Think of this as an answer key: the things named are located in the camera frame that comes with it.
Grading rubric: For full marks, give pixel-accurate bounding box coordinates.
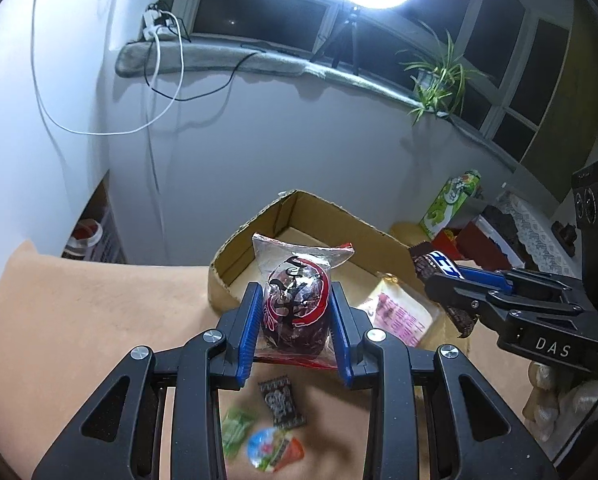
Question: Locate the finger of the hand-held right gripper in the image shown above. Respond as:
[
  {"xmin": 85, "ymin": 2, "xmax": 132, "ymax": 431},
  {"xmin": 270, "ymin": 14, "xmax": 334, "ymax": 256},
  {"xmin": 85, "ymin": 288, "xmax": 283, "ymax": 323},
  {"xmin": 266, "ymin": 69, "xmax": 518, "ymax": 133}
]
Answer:
[
  {"xmin": 458, "ymin": 265, "xmax": 584, "ymax": 307},
  {"xmin": 423, "ymin": 274, "xmax": 556, "ymax": 334}
]

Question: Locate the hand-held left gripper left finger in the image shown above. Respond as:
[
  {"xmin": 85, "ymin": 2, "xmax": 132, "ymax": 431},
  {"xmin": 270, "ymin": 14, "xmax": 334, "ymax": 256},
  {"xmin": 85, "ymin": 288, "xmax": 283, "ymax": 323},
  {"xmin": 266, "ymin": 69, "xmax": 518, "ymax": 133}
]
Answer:
[{"xmin": 31, "ymin": 282, "xmax": 265, "ymax": 480}]

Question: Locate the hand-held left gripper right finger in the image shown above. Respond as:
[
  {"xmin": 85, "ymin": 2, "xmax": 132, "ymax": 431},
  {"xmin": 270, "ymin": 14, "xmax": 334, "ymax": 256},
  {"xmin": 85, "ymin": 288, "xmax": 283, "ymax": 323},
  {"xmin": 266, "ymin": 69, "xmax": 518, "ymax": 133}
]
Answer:
[{"xmin": 329, "ymin": 281, "xmax": 560, "ymax": 480}]

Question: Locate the brown chocolate bar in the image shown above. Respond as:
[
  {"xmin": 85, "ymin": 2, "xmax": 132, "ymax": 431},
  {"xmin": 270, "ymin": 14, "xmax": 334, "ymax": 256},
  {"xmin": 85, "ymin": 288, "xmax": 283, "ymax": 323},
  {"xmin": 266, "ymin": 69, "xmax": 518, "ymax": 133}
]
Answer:
[{"xmin": 410, "ymin": 242, "xmax": 480, "ymax": 339}]

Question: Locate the red date snack packet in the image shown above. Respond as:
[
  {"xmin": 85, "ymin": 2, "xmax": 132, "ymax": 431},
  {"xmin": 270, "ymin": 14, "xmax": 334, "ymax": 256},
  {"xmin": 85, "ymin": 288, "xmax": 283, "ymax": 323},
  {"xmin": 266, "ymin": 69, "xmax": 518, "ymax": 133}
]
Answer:
[{"xmin": 251, "ymin": 232, "xmax": 355, "ymax": 368}]

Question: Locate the dark candy packet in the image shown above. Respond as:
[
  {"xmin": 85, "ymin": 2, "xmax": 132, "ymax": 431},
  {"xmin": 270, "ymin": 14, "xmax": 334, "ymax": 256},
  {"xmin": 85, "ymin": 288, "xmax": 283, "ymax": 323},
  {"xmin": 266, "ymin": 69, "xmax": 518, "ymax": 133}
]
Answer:
[{"xmin": 257, "ymin": 376, "xmax": 307, "ymax": 430}]

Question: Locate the light green candy packet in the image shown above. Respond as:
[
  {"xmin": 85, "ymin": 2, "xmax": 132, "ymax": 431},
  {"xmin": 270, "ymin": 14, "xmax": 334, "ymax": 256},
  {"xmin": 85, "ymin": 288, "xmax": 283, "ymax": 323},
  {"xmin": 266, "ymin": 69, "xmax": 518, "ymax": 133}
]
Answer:
[{"xmin": 221, "ymin": 406, "xmax": 257, "ymax": 458}]

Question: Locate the blue rimmed jelly cup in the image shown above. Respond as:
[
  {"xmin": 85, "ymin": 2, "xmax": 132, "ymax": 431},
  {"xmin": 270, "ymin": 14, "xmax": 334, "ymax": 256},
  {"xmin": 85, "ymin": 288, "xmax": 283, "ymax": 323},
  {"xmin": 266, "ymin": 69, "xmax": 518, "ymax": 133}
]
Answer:
[{"xmin": 246, "ymin": 427, "xmax": 306, "ymax": 472}]

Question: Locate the red cardboard box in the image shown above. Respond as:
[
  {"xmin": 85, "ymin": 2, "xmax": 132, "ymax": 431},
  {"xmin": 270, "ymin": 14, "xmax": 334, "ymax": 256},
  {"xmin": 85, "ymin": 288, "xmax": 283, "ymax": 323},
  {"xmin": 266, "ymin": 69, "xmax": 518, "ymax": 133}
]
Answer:
[{"xmin": 436, "ymin": 212, "xmax": 527, "ymax": 271}]

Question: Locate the sliced bread packet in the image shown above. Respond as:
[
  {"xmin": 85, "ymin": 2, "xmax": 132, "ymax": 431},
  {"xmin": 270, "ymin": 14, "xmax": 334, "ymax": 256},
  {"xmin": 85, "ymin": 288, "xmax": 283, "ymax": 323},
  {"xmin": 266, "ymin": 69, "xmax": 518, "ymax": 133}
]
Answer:
[{"xmin": 356, "ymin": 272, "xmax": 442, "ymax": 348}]

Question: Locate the white lace cloth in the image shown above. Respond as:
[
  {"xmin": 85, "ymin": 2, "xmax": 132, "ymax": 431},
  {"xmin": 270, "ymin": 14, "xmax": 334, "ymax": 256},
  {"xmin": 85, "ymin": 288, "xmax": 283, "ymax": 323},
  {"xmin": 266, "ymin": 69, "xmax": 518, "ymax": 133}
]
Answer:
[{"xmin": 494, "ymin": 192, "xmax": 580, "ymax": 261}]

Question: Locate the green juice carton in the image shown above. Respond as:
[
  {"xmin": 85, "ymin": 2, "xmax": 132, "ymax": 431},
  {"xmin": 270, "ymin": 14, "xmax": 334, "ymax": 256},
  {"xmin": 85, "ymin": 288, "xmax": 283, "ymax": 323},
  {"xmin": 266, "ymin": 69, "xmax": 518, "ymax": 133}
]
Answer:
[{"xmin": 418, "ymin": 169, "xmax": 482, "ymax": 241}]

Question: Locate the potted spider plant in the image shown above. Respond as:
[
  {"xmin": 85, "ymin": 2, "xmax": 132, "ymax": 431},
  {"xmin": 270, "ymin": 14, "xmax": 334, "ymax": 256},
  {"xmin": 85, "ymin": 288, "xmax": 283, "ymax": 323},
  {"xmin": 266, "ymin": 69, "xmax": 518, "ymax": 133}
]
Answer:
[{"xmin": 399, "ymin": 22, "xmax": 495, "ymax": 126}]

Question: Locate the black tripod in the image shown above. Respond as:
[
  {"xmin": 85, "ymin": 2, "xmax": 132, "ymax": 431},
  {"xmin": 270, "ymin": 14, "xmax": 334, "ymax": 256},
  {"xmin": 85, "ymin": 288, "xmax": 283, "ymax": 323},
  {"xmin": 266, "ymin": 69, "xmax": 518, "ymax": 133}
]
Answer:
[{"xmin": 309, "ymin": 2, "xmax": 362, "ymax": 73}]

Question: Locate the grey windowsill cloth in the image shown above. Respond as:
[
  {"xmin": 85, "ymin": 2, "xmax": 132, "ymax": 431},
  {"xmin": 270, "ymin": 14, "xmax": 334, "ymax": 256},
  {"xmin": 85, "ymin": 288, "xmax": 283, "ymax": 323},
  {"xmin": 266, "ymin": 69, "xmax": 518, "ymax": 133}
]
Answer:
[{"xmin": 115, "ymin": 40, "xmax": 522, "ymax": 171}]

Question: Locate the white power strip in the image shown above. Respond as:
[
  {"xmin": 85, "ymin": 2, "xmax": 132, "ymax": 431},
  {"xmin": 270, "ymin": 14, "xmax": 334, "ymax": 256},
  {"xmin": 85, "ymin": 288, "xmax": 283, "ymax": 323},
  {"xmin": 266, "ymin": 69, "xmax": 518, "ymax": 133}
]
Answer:
[{"xmin": 143, "ymin": 4, "xmax": 192, "ymax": 42}]

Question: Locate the window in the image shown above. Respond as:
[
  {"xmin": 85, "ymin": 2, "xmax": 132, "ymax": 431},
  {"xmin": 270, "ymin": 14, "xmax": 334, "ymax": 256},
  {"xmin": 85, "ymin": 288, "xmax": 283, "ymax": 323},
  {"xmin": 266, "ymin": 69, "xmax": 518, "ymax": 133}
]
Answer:
[{"xmin": 164, "ymin": 0, "xmax": 580, "ymax": 161}]

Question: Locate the black cable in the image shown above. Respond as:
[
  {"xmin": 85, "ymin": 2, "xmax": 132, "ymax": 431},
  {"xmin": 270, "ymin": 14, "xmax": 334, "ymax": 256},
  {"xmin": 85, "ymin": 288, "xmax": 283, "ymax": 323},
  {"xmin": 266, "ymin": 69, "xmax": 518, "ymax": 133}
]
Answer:
[{"xmin": 146, "ymin": 50, "xmax": 265, "ymax": 102}]

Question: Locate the white cable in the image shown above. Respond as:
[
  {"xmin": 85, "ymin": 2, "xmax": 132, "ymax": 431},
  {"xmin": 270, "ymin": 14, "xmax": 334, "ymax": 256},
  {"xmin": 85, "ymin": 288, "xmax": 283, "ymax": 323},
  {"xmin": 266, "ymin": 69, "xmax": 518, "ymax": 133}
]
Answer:
[{"xmin": 31, "ymin": 0, "xmax": 185, "ymax": 136}]

